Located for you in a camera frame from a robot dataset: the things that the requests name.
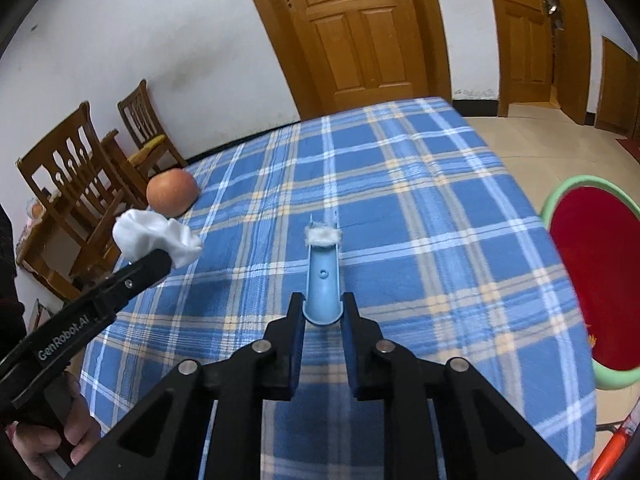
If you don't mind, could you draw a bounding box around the white tissue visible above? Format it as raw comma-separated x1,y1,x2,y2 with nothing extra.
112,209,203,269

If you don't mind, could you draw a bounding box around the light blue plastic holder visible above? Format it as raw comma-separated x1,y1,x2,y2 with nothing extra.
303,218,344,326

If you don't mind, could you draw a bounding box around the person's left hand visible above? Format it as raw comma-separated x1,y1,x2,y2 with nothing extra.
6,372,101,479

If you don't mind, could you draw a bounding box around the blue plaid tablecloth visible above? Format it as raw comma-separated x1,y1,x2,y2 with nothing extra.
80,99,596,478

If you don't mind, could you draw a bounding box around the wooden chair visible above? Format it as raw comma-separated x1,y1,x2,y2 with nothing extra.
101,79,188,202
16,101,141,281

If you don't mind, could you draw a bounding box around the orange round fruit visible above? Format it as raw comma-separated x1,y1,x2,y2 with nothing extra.
146,168,200,218

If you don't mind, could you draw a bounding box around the red bin with green rim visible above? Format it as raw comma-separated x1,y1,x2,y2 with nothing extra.
540,174,639,390

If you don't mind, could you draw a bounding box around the red door mat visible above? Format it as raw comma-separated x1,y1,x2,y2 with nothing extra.
617,139,640,164

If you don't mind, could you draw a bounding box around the open wooden door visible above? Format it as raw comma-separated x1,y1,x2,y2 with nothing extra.
492,0,591,125

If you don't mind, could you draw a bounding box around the closed wooden door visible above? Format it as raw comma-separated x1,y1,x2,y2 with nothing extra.
254,0,451,119

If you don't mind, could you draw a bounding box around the low wooden wall panel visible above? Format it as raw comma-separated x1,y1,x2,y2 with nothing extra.
596,37,639,138

